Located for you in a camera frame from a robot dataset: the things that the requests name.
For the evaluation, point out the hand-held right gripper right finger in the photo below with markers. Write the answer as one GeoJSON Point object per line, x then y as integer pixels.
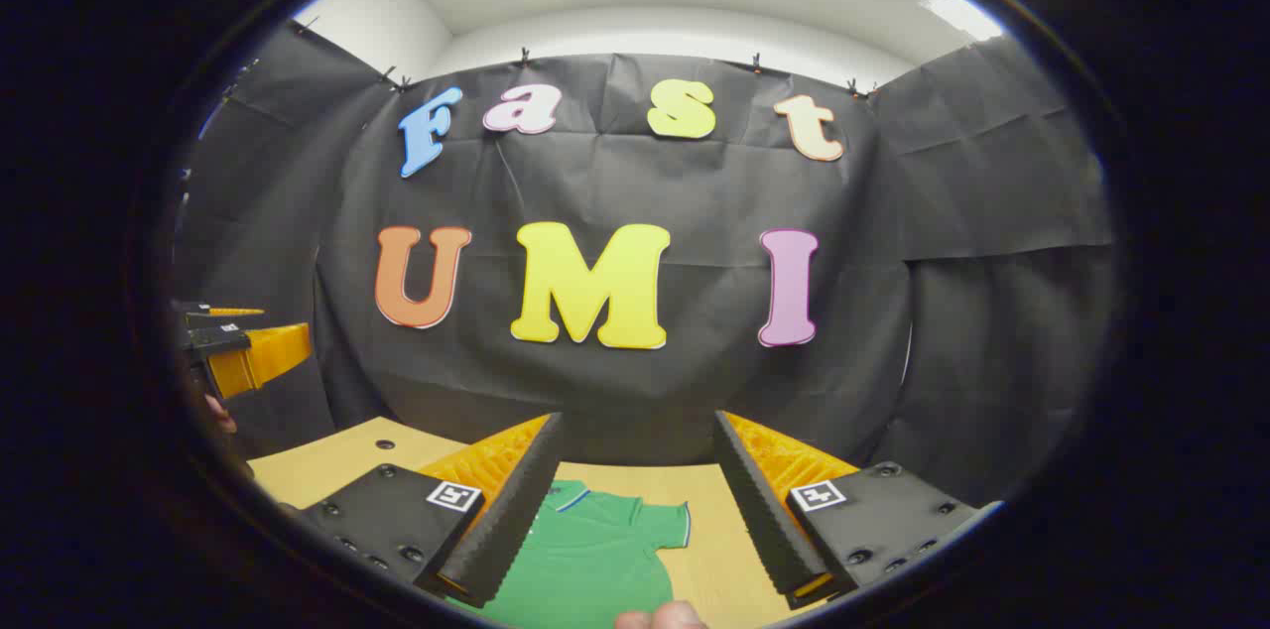
{"type": "Point", "coordinates": [764, 520]}

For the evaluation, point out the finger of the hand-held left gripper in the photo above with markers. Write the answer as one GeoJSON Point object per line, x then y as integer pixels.
{"type": "Point", "coordinates": [238, 313]}
{"type": "Point", "coordinates": [263, 351]}

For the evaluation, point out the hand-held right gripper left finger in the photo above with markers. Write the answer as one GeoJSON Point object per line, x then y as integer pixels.
{"type": "Point", "coordinates": [506, 520]}

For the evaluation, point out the green T-shirt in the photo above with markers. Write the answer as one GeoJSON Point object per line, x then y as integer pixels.
{"type": "Point", "coordinates": [595, 560]}

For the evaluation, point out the black backdrop cloth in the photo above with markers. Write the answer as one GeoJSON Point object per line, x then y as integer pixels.
{"type": "Point", "coordinates": [695, 188]}

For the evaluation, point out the row of black cloth clips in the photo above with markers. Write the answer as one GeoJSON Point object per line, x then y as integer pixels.
{"type": "Point", "coordinates": [524, 57]}

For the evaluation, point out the ceiling light panel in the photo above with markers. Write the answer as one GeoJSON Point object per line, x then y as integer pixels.
{"type": "Point", "coordinates": [960, 15]}

